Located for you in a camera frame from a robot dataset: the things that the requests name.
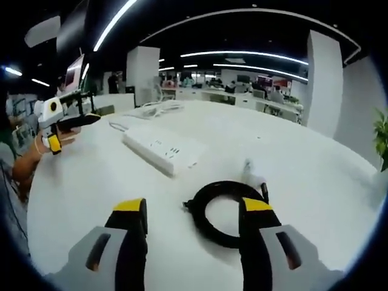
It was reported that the black charger cable coil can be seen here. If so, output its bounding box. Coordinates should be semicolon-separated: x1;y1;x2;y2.
182;180;271;250

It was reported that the white cable bundle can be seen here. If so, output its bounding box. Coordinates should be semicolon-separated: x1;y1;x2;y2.
132;101;186;121

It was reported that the white desk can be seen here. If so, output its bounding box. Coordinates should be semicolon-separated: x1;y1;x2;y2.
25;99;383;291

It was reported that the long ceiling light strip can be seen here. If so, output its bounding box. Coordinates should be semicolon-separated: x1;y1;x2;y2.
93;0;139;53

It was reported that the black metal stand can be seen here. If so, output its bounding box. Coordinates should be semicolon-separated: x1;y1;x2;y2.
60;89;96;118

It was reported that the person's left hand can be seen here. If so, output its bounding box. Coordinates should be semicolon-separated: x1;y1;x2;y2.
34;125;78;156

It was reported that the potted green plant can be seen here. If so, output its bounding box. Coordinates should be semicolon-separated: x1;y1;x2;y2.
363;108;388;198

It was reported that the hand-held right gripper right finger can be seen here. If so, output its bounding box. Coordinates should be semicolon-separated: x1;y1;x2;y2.
238;197;334;291

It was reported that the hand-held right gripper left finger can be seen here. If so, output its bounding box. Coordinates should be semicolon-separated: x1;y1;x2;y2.
68;198;149;291

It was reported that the large display screen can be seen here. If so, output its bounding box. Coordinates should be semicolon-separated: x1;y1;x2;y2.
64;54;86;92

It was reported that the white power strip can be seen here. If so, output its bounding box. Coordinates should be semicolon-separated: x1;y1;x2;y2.
121;125;207;179

